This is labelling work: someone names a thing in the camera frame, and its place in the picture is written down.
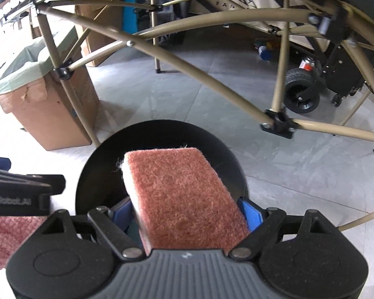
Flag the black wagon wheel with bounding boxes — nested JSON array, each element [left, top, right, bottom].
[[284, 68, 320, 114]]

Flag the black suitcase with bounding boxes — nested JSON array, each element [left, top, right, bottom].
[[322, 43, 365, 107]]

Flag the large open cardboard box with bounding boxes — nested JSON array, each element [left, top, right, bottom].
[[74, 0, 135, 68]]

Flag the black round trash bin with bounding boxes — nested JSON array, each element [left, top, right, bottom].
[[75, 119, 248, 250]]

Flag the cardboard box with green liner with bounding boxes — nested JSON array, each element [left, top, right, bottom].
[[0, 37, 92, 150]]

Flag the pink layered sponge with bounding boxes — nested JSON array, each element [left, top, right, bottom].
[[121, 148, 249, 254]]

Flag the red drink can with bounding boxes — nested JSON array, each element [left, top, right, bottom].
[[299, 56, 315, 72]]

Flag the pink fluffy rug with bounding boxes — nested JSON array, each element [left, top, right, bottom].
[[0, 216, 46, 270]]

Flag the blue capped bottle on floor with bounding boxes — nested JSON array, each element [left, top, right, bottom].
[[255, 39, 274, 61]]

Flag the tan folding slat table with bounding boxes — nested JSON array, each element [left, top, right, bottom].
[[0, 0, 374, 232]]

